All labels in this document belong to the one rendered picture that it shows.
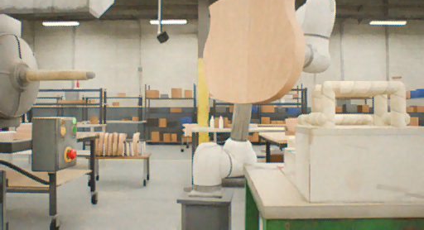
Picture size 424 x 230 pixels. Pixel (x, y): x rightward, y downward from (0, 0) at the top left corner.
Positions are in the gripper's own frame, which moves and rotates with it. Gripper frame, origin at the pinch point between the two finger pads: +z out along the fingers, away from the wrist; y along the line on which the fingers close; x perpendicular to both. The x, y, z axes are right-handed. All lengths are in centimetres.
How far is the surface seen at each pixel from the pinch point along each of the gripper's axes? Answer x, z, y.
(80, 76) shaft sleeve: -12, 38, 33
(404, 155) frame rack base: -28.9, -10.6, -37.5
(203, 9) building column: 245, -424, 545
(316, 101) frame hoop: -17.1, -4.6, -18.2
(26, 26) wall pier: 292, -144, 1344
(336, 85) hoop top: -13.6, -0.2, -25.5
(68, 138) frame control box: -34, 32, 66
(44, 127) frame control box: -30, 41, 64
